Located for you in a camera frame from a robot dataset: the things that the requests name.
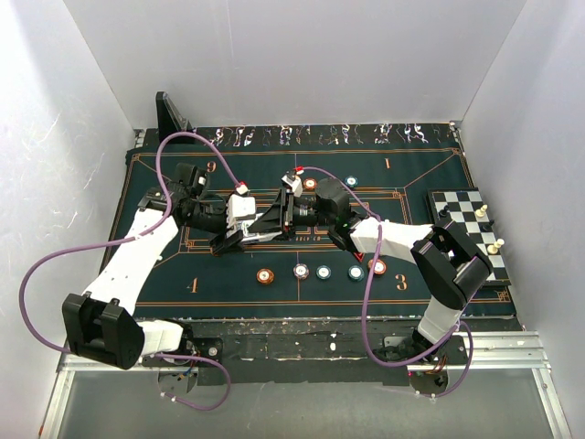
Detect white chess piece lower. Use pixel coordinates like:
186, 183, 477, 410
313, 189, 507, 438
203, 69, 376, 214
486, 239, 505, 255

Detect orange chips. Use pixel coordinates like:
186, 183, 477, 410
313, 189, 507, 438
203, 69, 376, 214
303, 178, 317, 191
368, 260, 387, 275

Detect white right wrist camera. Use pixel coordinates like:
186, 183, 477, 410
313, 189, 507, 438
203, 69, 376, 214
282, 171, 303, 197

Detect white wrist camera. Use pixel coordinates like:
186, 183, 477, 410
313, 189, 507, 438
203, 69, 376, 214
282, 171, 303, 197
227, 194, 256, 229

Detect green poker chip stack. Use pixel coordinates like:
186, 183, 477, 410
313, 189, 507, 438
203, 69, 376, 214
316, 265, 331, 280

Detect black chess piece right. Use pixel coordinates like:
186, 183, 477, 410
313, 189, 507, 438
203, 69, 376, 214
481, 220, 495, 232

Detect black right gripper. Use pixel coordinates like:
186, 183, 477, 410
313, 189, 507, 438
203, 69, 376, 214
249, 187, 334, 241

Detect black chess piece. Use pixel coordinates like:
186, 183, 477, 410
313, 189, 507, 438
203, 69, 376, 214
481, 220, 495, 232
438, 206, 450, 219

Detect green chips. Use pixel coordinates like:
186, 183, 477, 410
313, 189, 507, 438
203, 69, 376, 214
348, 265, 365, 282
345, 176, 357, 188

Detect orange poker chip stack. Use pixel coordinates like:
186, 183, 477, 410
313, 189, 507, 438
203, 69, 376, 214
256, 268, 274, 284

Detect white chess piece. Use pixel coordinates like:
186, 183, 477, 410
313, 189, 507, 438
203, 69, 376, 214
486, 239, 505, 255
475, 205, 488, 218

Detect blue playing card deck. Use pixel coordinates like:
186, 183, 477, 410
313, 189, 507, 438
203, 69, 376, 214
240, 220, 282, 245

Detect black white chessboard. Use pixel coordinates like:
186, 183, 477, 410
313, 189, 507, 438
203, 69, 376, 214
427, 187, 511, 287

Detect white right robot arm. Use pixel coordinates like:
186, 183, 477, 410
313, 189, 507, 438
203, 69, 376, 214
248, 177, 494, 364

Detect dark green poker mat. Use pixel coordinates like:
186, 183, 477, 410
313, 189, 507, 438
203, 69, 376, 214
104, 122, 517, 321

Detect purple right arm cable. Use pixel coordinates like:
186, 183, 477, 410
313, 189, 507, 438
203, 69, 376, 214
295, 165, 473, 400

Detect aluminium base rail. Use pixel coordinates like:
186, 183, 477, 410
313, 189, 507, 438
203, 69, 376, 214
40, 331, 570, 438

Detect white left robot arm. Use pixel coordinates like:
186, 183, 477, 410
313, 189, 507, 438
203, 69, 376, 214
62, 164, 256, 369

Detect black chess piece left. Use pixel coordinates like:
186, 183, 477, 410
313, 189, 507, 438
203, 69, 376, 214
438, 206, 450, 219

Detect white chess piece upper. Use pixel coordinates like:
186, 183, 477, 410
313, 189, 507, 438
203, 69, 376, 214
475, 205, 488, 218

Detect black card shoe holder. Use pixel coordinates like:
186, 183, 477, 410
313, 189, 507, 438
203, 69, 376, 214
155, 91, 194, 143

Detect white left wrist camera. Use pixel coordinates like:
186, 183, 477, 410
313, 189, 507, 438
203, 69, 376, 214
227, 194, 256, 229

